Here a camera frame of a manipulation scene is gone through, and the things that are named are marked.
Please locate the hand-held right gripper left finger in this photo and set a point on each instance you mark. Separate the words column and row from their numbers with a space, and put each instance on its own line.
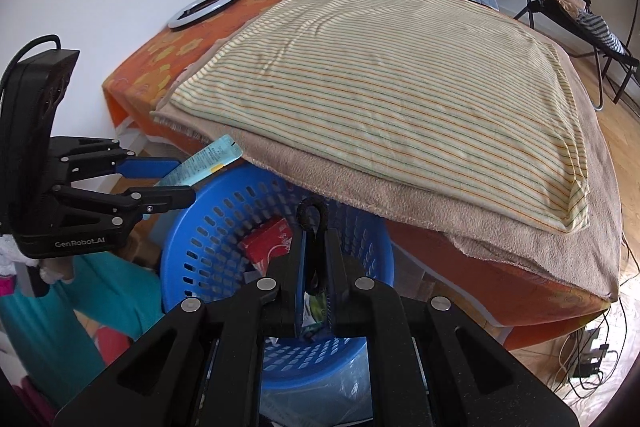
column 300, row 287

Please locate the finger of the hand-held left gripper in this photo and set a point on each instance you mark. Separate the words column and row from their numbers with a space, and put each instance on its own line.
column 150, row 167
column 170, row 198

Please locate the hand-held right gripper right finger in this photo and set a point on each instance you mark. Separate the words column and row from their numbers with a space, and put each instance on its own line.
column 328, row 287

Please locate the blue plastic basket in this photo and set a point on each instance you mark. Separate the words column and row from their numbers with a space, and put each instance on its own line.
column 210, row 227

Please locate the light blue sachet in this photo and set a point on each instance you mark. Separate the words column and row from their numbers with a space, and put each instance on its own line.
column 210, row 162

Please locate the red cardboard box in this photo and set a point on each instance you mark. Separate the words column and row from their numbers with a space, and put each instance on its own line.
column 267, row 242

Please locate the green wrapper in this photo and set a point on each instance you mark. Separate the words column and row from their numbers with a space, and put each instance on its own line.
column 315, row 309

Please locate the orange flowered bed sheet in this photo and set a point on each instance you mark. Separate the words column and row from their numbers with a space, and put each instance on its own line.
column 145, row 77

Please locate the tan fleece blanket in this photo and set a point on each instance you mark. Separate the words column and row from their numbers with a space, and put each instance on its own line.
column 400, row 212

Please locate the teal cloth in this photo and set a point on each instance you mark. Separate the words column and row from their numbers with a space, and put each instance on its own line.
column 60, row 332

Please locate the striped cream blanket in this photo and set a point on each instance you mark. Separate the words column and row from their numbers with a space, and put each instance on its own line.
column 390, row 97

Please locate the black power strip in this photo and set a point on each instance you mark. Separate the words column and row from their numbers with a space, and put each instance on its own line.
column 592, row 352

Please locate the striped grey cloth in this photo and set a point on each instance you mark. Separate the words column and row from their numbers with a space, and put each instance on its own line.
column 602, row 32

